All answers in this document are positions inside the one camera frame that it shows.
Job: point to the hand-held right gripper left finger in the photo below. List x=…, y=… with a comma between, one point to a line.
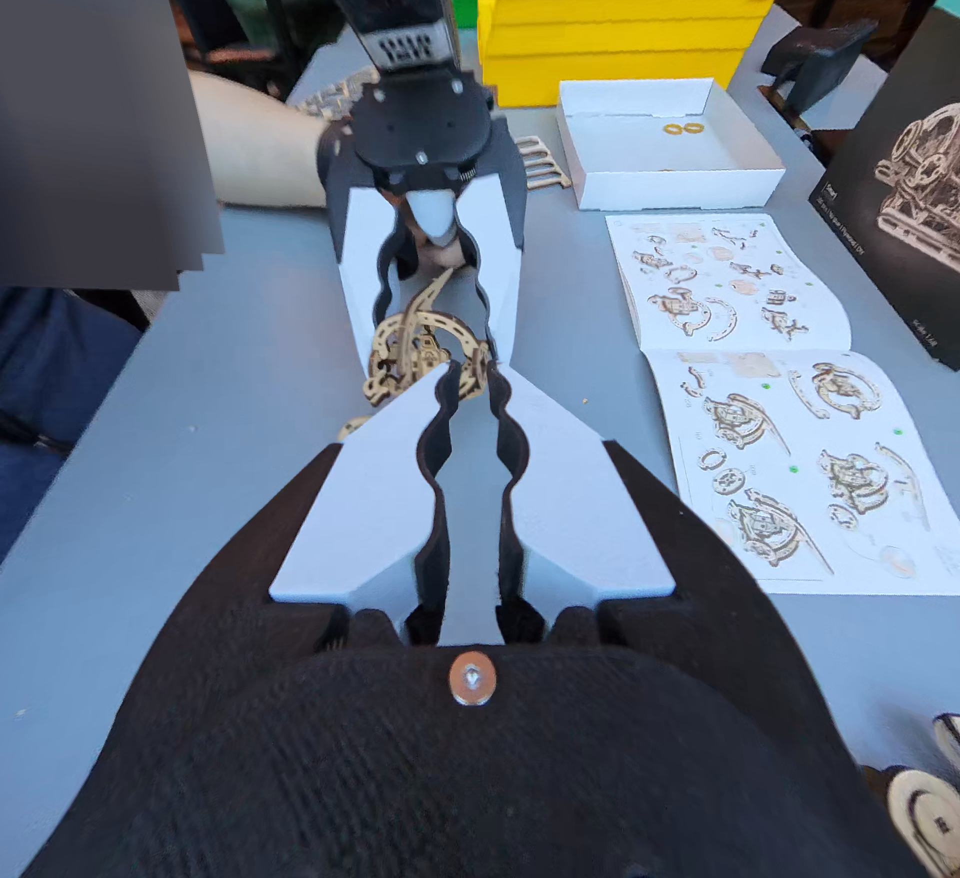
x=360, y=518

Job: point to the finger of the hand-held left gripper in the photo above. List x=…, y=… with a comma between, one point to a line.
x=499, y=255
x=360, y=255

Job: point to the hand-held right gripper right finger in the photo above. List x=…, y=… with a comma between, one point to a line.
x=585, y=518

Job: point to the curved wooden arc piece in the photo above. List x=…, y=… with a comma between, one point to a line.
x=431, y=293

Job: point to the round wooden model assembly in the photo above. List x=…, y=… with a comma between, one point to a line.
x=390, y=349

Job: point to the person's left forearm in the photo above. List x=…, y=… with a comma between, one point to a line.
x=255, y=143

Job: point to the laser-cut wooden parts sheet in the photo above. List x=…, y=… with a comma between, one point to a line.
x=544, y=162
x=330, y=98

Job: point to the black model kit box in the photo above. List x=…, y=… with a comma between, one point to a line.
x=900, y=218

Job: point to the person's left hand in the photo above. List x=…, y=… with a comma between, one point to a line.
x=442, y=259

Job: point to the small flat wooden part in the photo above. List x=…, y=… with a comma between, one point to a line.
x=354, y=429

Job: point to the white cardboard box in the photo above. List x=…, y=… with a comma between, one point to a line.
x=645, y=165

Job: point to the yellow plastic bin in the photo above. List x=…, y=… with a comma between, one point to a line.
x=600, y=30

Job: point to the white instruction booklet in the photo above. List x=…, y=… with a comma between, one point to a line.
x=750, y=383

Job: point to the person's navy clothed body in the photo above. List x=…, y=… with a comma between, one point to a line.
x=52, y=383

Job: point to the black metal stand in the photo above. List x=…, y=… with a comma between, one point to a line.
x=817, y=60

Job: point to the round wooden part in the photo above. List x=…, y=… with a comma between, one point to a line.
x=949, y=739

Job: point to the wooden gear wheel assembly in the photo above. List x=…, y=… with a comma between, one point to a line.
x=926, y=825

